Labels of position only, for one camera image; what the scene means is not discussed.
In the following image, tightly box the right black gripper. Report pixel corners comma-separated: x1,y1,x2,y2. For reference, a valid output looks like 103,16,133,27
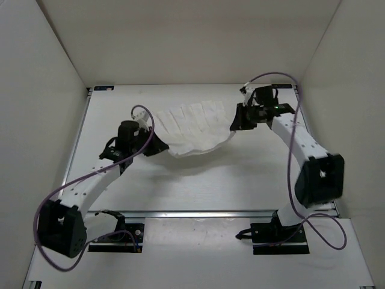
230,103,263,131

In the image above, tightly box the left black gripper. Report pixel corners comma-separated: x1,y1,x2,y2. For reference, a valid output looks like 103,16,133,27
132,123,170,155

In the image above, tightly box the white pleated skirt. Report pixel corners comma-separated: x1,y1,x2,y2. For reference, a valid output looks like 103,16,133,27
154,101,235,158

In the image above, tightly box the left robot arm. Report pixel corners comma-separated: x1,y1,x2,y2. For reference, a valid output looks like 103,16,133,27
35,120,169,258

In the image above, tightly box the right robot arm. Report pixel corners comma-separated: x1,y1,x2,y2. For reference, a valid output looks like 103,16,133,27
230,85,345,241

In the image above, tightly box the right blue corner label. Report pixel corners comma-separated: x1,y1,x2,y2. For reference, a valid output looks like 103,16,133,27
271,84,292,89

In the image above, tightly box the blue corner label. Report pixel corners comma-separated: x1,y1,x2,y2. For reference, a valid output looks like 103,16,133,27
93,85,114,91
271,84,292,89

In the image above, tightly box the left blue corner label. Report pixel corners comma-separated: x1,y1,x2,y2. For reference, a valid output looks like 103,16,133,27
93,85,114,91

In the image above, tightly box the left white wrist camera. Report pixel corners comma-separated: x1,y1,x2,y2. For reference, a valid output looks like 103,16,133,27
131,110,150,131

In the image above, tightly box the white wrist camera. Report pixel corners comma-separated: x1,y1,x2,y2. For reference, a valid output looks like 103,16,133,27
131,110,150,131
240,85,256,107

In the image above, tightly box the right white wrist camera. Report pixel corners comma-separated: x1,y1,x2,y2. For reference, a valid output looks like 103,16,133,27
240,85,256,107

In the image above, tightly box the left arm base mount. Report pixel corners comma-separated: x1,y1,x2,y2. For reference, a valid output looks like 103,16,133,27
88,210,145,253

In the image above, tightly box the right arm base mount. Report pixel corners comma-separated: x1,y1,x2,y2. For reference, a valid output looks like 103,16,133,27
235,212,310,255

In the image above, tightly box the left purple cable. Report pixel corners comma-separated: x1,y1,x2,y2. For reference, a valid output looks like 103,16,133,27
33,104,156,272

